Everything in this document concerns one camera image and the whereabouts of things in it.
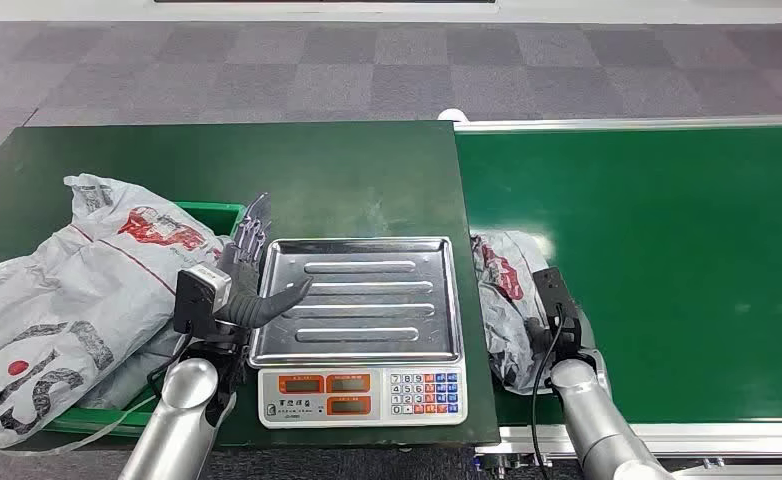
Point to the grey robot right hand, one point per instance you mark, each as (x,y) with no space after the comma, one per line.
(538,329)

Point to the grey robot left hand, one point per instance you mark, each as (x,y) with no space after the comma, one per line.
(252,308)

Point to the small grey courier package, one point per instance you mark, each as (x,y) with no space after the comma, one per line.
(507,311)

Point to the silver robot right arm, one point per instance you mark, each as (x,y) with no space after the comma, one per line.
(596,430)

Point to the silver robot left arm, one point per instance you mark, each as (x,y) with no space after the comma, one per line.
(179,424)

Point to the green conveyor belt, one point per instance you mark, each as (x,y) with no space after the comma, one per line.
(662,265)

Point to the plain pale grey package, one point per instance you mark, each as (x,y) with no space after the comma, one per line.
(126,378)

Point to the large grey courier package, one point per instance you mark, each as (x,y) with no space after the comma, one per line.
(66,291)

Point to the white round conveyor end cap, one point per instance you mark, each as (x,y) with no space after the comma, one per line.
(452,115)

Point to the green plastic crate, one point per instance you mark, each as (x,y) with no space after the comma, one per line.
(222,213)

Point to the white electronic scale steel tray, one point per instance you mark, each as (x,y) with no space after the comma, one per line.
(364,305)

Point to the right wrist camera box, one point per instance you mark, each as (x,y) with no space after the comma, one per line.
(553,291)

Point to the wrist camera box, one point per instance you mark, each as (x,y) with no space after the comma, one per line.
(195,295)
(553,291)

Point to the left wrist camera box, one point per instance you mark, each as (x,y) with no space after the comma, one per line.
(195,295)

